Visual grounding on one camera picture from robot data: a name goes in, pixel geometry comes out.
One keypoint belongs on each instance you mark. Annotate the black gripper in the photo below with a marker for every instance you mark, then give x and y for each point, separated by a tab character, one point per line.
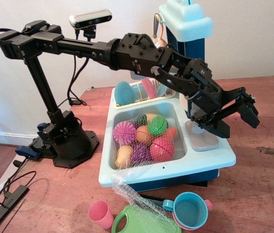
217	104

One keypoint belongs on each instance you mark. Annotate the grey toy faucet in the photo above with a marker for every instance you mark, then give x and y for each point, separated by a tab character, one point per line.
200	139

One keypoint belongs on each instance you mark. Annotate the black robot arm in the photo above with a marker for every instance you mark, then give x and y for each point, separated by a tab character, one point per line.
63	140

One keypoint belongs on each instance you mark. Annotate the light blue toy sink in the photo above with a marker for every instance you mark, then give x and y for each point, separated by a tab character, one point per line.
187	165

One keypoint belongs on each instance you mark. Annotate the white soap bottle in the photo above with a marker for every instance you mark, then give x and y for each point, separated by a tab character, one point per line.
183	102

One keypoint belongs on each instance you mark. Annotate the orange toy carrot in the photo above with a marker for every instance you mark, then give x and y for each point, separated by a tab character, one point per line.
170	133

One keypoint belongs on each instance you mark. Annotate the green toy fruit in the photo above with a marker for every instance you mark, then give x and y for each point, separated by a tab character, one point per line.
157	125

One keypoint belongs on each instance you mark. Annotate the red toy apple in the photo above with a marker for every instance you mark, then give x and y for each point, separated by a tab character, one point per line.
162	150

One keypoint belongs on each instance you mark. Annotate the teal toy plate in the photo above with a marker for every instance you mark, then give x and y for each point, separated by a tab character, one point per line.
163	91

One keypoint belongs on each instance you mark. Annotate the pink toy pot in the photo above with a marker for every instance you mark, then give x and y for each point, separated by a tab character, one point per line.
192	215

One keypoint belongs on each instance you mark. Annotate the pink toy plate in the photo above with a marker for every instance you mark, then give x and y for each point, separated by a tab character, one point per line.
149	88

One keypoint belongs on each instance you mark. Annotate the orange toy fruit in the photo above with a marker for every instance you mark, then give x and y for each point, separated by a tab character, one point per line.
143	136

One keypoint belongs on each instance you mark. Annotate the cream dish rack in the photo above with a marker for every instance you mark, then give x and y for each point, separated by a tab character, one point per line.
141	96

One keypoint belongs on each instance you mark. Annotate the white mesh net bag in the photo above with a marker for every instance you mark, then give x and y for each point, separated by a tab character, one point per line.
124	190

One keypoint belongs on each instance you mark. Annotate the purple toy fruit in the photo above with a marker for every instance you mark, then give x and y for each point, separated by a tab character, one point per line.
140	154

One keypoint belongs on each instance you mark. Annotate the blue toy pot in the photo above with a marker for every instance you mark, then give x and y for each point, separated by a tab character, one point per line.
170	205

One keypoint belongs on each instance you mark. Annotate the toy dish brush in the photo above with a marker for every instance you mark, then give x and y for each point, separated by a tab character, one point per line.
158	39

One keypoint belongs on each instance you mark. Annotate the magenta toy fruit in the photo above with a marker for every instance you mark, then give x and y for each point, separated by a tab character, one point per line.
124	133

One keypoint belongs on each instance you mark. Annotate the blue toy plate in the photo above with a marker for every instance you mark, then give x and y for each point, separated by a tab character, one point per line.
124	94

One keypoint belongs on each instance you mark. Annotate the yellow toy pear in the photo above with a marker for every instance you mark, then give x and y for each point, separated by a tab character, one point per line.
123	156

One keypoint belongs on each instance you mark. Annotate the grey toy utensil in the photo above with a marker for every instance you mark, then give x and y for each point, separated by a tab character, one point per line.
155	24

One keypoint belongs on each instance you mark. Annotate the pink plastic cup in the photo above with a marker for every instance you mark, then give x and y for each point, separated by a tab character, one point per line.
100	213

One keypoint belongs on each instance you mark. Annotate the blue clamp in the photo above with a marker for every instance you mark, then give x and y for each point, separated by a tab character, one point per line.
27	152

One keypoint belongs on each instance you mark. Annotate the black usb hub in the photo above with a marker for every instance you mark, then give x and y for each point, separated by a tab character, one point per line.
12	201

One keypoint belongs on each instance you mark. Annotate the silver depth camera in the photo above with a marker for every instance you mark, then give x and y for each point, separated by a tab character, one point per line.
90	19

